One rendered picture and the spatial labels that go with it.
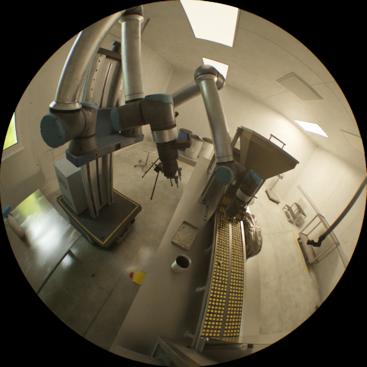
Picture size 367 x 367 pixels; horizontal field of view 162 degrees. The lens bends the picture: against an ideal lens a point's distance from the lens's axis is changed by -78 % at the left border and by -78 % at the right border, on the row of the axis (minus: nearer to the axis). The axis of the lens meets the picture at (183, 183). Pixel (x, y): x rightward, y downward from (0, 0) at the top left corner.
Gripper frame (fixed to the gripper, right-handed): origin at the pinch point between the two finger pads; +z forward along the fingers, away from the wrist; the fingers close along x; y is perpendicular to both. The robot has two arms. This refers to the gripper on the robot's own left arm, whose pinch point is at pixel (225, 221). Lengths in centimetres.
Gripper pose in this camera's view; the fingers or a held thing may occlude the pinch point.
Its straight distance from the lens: 87.0
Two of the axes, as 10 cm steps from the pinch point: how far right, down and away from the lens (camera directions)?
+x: -9.2, -4.0, 0.4
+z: -3.2, 7.8, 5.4
